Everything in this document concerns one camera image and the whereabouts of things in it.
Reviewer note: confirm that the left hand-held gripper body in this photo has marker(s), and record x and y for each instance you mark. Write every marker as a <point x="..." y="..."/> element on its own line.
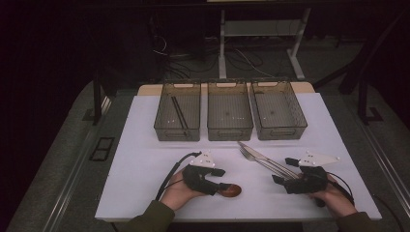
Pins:
<point x="199" y="177"/>

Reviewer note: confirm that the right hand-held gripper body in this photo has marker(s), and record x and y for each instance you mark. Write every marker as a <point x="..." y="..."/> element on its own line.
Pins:
<point x="306" y="180"/>

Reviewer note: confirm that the brown wooden spoon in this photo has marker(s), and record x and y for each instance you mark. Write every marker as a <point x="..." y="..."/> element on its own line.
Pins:
<point x="232" y="190"/>

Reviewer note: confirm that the transparent grey plastic bin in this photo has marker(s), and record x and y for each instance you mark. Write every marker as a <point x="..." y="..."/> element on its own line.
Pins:
<point x="229" y="111"/>
<point x="177" y="111"/>
<point x="277" y="111"/>

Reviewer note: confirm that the black chopstick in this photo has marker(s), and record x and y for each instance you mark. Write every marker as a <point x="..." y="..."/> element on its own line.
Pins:
<point x="178" y="112"/>
<point x="181" y="112"/>

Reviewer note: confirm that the person's left hand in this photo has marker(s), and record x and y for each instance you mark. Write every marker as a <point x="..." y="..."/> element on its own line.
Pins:
<point x="177" y="191"/>

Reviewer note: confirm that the person's right hand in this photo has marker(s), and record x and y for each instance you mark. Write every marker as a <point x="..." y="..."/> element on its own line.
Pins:
<point x="335" y="201"/>

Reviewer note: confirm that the white table cover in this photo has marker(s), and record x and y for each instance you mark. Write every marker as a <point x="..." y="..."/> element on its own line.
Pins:
<point x="145" y="180"/>

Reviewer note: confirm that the black metal stand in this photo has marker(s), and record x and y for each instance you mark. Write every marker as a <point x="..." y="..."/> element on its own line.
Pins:
<point x="362" y="103"/>
<point x="97" y="103"/>

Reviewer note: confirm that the metal floor rail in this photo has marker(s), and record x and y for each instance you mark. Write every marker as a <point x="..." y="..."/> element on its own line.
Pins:
<point x="390" y="170"/>
<point x="74" y="174"/>

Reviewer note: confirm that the white metal desk frame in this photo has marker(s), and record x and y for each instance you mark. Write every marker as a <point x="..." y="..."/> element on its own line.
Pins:
<point x="261" y="28"/>

